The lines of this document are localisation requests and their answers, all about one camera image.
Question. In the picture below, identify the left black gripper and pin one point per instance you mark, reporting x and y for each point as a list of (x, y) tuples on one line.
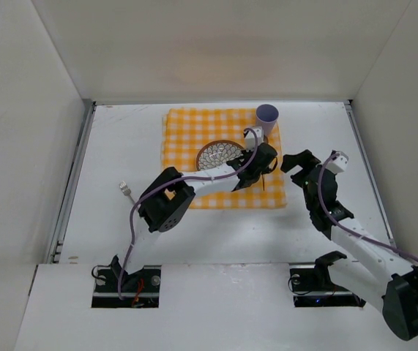
[(263, 158)]

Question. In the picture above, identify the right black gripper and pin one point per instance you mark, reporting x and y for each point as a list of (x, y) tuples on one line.
[(307, 169)]

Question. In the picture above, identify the copper spoon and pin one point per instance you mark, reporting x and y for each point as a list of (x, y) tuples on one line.
[(266, 141)]

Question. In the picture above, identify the lilac paper cup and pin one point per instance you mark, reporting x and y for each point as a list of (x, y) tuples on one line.
[(266, 117)]

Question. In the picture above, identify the floral patterned bowl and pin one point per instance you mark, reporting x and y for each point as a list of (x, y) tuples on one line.
[(216, 153)]

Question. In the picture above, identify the yellow white checkered cloth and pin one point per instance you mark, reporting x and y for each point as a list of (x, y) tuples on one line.
[(187, 130)]

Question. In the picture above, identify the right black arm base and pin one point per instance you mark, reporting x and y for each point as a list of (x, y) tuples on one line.
[(312, 287)]

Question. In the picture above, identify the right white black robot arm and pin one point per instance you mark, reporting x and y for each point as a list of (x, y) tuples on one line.
[(380, 274)]

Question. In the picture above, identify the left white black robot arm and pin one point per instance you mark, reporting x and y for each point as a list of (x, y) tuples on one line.
[(164, 203)]

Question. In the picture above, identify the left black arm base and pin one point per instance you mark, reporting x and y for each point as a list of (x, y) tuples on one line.
[(139, 290)]

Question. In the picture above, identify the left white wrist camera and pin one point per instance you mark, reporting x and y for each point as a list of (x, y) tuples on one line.
[(253, 136)]

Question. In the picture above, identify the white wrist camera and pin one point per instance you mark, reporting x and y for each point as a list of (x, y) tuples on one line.
[(338, 163), (253, 136)]

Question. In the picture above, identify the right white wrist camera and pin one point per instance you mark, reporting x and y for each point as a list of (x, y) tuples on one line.
[(338, 163)]

